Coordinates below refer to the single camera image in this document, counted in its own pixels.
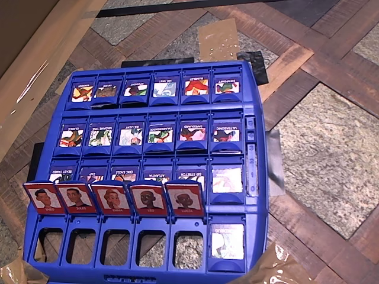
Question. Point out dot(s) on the red tile Jules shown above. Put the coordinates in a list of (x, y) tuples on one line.
[(77, 197)]

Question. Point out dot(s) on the brown dark hero flip tile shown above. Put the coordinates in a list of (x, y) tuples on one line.
[(105, 92)]

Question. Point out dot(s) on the green-white character game card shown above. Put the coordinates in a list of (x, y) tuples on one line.
[(100, 137)]

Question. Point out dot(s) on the blue plastic guessing game board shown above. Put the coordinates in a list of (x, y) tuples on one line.
[(257, 225)]

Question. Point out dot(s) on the purple Beast Tamer game card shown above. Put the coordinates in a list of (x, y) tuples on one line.
[(62, 171)]

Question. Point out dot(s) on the long black tape line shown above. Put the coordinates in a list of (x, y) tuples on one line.
[(148, 10)]

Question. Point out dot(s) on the white character game card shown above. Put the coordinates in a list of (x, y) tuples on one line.
[(130, 137)]

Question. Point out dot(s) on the purple Ultrasonic game card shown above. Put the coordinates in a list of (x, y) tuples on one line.
[(226, 135)]

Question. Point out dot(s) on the brown cardboard box wall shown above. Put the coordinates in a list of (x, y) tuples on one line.
[(17, 23)]

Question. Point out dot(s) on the red tile Leo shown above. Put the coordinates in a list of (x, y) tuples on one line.
[(148, 198)]

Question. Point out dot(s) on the red tile Emma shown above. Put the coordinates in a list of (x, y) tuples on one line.
[(112, 198)]

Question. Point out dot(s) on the green red hero flip tile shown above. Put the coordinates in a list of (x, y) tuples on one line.
[(135, 90)]

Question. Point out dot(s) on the yellow red hero flip tile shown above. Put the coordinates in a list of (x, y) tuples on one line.
[(82, 93)]

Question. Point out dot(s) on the purple Safeguard game card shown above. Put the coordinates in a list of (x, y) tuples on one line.
[(192, 134)]

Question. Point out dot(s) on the purple illustrated game card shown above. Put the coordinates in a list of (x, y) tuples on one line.
[(124, 171)]

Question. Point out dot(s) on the Mr Mist blue flip tile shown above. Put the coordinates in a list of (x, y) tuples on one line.
[(164, 89)]

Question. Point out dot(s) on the brown-red character game card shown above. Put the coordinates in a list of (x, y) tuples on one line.
[(71, 138)]

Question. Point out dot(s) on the red tile Lucia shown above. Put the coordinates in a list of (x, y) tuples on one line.
[(184, 198)]

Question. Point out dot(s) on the purple Zap game card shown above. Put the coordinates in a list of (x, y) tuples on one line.
[(94, 172)]

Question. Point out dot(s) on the red tile Enzo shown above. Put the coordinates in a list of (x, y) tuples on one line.
[(44, 198)]

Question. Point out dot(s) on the Bumbler blue flip tile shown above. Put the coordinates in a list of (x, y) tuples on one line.
[(196, 87)]

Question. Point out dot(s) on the black tape strip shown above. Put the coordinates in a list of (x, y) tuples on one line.
[(275, 159), (257, 71)]

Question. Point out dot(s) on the brown packing tape piece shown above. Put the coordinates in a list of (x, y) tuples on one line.
[(217, 41), (66, 84)]

